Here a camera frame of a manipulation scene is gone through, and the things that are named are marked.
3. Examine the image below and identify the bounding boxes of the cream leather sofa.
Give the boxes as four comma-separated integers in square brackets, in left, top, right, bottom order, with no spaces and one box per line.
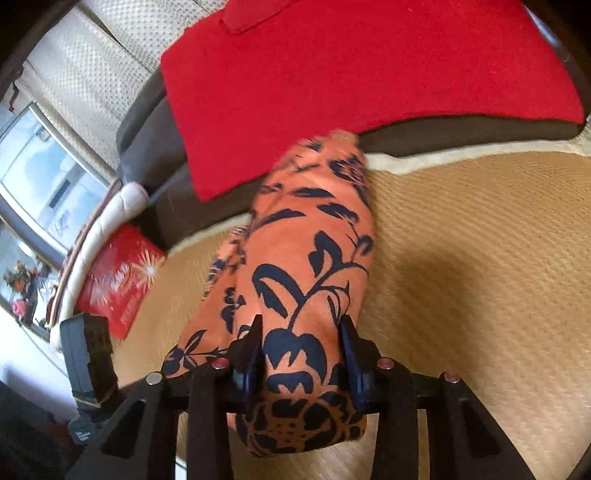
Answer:
[9,0,232,185]

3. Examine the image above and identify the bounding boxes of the orange floral print garment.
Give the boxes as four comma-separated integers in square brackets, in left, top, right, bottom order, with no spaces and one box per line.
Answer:
[161,129,376,459]

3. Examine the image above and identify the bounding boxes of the dark grey cushion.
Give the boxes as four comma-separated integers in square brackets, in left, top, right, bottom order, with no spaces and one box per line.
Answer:
[115,83,591,247]

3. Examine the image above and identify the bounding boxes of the red cloth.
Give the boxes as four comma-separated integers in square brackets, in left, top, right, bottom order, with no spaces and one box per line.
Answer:
[160,0,586,202]

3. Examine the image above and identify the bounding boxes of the tan woven mat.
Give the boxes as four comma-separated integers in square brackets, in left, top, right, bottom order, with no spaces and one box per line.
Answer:
[48,111,591,480]

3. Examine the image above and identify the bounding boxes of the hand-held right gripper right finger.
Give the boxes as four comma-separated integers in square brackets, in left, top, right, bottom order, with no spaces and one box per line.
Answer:
[338,314,537,480]

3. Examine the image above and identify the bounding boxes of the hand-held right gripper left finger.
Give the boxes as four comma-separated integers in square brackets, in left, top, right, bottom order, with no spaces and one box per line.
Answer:
[65,314,266,480]

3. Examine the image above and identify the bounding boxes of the red shiny packet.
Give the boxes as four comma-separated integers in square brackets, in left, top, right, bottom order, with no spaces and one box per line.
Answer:
[76,224,167,340]

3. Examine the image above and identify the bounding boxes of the orange and pink flowers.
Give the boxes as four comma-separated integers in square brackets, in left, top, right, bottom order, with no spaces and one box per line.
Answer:
[2,261,43,324]

